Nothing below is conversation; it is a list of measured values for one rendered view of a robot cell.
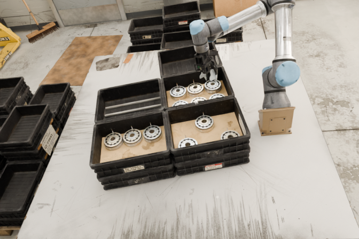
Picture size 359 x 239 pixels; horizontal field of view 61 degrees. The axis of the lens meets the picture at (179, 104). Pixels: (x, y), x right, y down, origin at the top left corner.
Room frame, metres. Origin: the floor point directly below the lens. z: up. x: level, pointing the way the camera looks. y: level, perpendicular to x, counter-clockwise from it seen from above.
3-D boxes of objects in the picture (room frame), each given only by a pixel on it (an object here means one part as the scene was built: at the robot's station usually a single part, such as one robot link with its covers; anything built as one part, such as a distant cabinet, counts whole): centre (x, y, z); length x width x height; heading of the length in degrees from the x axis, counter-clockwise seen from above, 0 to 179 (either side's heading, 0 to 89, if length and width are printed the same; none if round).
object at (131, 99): (1.39, 0.29, 0.87); 0.40 x 0.30 x 0.11; 89
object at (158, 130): (1.16, 0.18, 0.86); 0.10 x 0.10 x 0.01
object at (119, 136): (1.16, 0.40, 0.86); 0.10 x 0.10 x 0.01
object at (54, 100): (2.17, 1.13, 0.31); 0.40 x 0.30 x 0.34; 169
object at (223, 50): (2.03, -0.31, 0.70); 0.33 x 0.23 x 0.01; 79
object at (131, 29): (3.16, 0.18, 0.31); 0.40 x 0.30 x 0.34; 80
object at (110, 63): (2.17, 0.52, 0.71); 0.22 x 0.19 x 0.01; 79
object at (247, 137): (1.09, -0.11, 0.92); 0.40 x 0.30 x 0.02; 89
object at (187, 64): (1.69, -0.12, 0.87); 0.40 x 0.30 x 0.11; 89
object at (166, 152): (1.09, 0.29, 0.92); 0.40 x 0.30 x 0.02; 89
